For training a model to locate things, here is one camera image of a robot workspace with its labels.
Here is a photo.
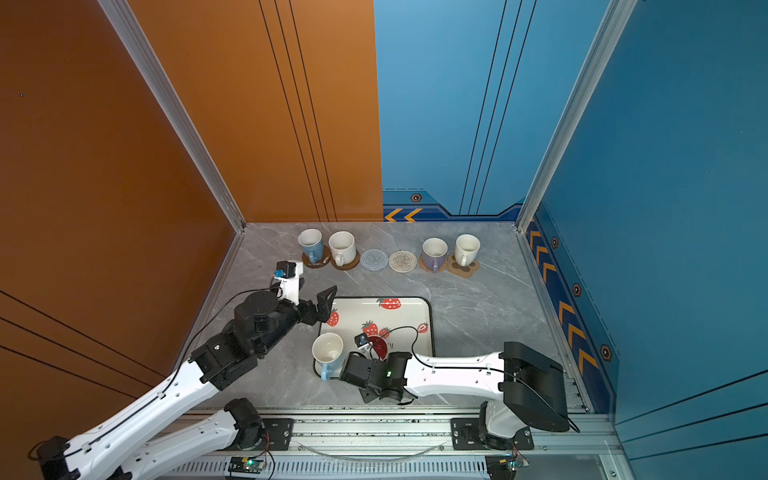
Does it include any red interior mug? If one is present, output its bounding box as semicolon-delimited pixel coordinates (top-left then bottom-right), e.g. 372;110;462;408
368;336;389;360

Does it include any light blue mug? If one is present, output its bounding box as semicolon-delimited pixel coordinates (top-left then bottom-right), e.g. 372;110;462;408
311;332;345;381

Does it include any dark brown wooden round coaster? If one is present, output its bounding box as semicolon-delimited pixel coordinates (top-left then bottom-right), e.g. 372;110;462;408
302;247;332;269

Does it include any light brown wooden round coaster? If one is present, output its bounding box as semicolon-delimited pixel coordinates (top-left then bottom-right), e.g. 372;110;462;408
331;251;361;271

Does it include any white speckled mug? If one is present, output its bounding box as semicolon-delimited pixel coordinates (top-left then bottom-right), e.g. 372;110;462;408
328;231;357;265

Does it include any grey woven rope coaster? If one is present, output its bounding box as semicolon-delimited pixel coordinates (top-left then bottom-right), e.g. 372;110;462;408
360;249;389;272

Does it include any multicolour woven rope coaster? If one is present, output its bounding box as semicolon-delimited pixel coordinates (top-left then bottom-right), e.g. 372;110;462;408
388;250;418;274

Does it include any woven rattan round coaster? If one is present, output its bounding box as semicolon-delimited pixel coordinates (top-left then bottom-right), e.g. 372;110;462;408
419;258;448;274

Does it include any purple handled mug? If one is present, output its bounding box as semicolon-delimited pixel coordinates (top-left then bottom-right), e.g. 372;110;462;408
420;237;448;268

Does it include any paw shaped wooden coaster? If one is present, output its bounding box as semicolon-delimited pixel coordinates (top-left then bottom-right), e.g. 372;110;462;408
447;255;480;279

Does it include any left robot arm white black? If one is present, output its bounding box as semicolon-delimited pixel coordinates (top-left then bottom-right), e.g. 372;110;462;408
28;280;338;479

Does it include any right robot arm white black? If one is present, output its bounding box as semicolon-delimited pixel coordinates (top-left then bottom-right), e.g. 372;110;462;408
339;341;577;451

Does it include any white strawberry tray black rim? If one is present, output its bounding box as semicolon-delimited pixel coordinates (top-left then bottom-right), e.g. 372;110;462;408
318;297;434;378

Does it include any right green circuit board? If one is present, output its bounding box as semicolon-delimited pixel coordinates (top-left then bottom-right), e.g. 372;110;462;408
485;456;530;480

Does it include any green circuit board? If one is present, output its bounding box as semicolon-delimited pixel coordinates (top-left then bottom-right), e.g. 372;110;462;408
485;456;530;480
225;456;269;479

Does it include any left green circuit board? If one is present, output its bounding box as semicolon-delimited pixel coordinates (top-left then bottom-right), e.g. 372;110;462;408
225;456;269;479

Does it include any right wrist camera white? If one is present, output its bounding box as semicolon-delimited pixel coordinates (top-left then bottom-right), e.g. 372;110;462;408
353;333;372;352

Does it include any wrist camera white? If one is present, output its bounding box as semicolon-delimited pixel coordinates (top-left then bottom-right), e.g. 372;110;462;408
353;333;372;352
270;260;304;305

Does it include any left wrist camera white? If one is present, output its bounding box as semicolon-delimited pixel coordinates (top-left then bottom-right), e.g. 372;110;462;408
270;260;304;305

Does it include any aluminium front rail frame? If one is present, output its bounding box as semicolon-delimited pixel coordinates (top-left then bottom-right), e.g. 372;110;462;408
155;409;633;479

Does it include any clear cable on rail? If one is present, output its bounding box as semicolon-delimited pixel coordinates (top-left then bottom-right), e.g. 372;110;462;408
295;441;448;463

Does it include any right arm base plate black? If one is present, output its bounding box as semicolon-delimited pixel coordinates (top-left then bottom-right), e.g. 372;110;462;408
450;417;535;451

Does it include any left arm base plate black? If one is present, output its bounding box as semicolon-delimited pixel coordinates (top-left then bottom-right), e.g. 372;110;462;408
253;417;295;452

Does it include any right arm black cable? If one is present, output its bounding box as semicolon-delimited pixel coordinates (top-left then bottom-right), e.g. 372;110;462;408
374;325;582;434

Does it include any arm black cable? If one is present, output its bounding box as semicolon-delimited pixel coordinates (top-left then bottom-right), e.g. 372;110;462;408
26;287;271;463
374;325;582;434

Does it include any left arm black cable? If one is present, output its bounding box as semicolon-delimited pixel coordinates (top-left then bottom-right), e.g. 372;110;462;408
26;287;271;463

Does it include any left aluminium corner post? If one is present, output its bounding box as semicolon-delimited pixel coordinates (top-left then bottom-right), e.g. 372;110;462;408
98;0;246;234

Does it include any aluminium corner post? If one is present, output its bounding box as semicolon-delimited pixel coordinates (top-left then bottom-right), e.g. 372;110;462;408
98;0;246;234
516;0;637;234

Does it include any right aluminium corner post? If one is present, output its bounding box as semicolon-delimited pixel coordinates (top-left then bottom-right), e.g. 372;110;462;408
516;0;637;234

